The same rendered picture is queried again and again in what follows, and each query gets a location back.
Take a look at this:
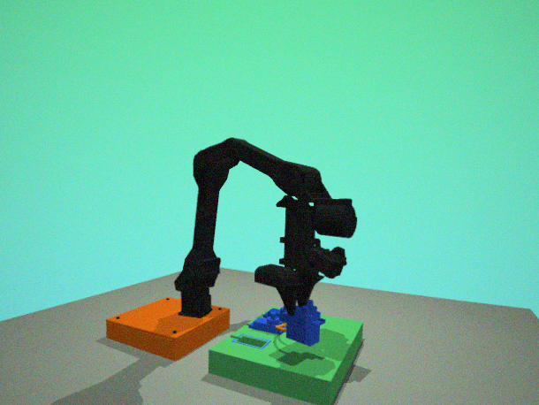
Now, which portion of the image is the green flat deck plate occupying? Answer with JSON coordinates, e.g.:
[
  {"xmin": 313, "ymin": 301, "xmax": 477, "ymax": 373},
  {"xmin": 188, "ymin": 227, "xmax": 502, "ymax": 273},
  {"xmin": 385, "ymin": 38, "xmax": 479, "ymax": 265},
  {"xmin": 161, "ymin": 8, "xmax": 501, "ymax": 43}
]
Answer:
[{"xmin": 209, "ymin": 305, "xmax": 363, "ymax": 405}]

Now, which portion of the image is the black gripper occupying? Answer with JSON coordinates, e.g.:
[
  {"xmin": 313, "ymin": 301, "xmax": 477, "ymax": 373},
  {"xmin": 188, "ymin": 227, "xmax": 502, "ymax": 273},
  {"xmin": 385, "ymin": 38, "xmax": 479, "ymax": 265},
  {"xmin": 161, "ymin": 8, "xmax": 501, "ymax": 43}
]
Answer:
[{"xmin": 254, "ymin": 232, "xmax": 325, "ymax": 316}]

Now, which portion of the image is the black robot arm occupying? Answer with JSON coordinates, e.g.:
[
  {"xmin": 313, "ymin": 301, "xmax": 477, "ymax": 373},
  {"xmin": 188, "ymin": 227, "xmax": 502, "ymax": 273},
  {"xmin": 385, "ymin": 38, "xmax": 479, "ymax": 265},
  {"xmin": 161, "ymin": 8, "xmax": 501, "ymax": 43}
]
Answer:
[{"xmin": 174, "ymin": 137, "xmax": 357, "ymax": 318}]

